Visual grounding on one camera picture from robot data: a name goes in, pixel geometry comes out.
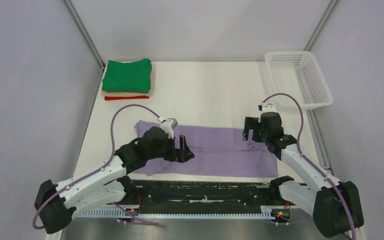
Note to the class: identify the aluminium front frame rail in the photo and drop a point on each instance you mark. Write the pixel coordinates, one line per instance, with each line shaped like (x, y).
(115, 192)

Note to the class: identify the right aluminium corner rail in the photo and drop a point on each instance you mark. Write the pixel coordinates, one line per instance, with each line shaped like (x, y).
(332, 4)

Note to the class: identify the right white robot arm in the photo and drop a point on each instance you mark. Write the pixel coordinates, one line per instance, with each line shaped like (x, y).
(334, 205)

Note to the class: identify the left aluminium corner rail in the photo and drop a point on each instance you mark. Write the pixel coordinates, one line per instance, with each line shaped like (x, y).
(84, 32)

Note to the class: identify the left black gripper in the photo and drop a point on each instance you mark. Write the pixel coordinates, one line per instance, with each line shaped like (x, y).
(182, 154)

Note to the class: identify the white plastic basket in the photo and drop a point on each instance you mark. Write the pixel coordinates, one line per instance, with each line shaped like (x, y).
(298, 74)

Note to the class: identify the folded green t shirt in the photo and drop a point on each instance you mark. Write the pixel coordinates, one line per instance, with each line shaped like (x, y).
(128, 76)

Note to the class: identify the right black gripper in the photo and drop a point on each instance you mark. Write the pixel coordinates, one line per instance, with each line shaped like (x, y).
(251, 123)

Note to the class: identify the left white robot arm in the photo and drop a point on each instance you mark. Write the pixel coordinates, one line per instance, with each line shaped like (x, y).
(57, 204)

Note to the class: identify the aluminium corner rail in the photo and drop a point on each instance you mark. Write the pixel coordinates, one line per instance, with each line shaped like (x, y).
(84, 32)
(332, 4)

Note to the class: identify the purple t shirt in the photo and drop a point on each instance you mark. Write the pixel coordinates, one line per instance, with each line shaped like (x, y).
(219, 152)

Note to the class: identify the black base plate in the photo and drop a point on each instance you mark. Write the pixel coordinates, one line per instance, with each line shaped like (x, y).
(200, 197)

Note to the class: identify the white slotted cable duct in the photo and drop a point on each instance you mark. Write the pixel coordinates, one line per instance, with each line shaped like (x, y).
(111, 212)

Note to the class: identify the folded red t shirt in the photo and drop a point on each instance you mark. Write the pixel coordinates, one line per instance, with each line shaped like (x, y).
(113, 98)

